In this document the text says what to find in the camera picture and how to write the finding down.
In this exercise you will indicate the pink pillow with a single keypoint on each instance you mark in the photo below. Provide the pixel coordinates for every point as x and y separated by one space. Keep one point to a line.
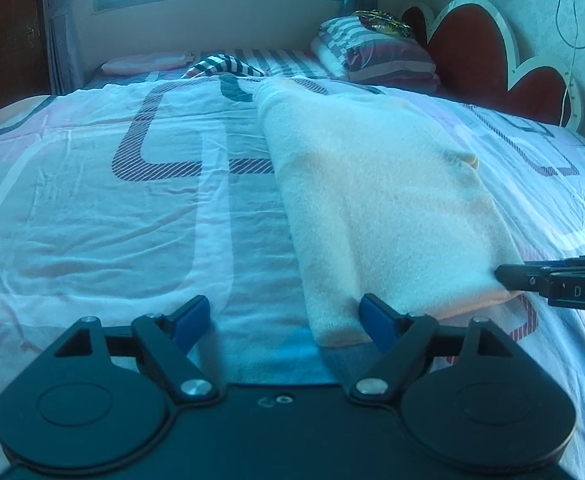
142 62

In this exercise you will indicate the patterned bed cover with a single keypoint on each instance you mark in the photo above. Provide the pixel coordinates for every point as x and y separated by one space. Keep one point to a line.
97 200

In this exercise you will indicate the black white red striped garment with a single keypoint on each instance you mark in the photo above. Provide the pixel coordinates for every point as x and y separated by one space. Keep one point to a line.
222 66

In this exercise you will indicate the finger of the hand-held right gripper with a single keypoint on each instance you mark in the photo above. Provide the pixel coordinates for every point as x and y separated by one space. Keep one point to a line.
572 263
522 277

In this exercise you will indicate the red and white headboard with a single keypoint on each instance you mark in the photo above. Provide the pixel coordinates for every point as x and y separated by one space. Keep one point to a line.
477 50

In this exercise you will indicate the striped purple pillow stack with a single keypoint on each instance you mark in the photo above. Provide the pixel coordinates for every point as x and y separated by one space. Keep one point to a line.
382 55

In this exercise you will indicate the colourful shiny bag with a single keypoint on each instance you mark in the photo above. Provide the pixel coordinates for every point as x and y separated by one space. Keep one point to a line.
382 22

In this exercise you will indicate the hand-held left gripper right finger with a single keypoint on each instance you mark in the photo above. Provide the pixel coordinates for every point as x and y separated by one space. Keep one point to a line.
377 322

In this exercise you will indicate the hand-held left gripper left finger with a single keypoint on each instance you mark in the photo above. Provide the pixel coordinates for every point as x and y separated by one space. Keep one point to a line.
192 320

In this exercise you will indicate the white towel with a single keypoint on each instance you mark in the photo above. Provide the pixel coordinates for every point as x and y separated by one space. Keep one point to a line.
382 185

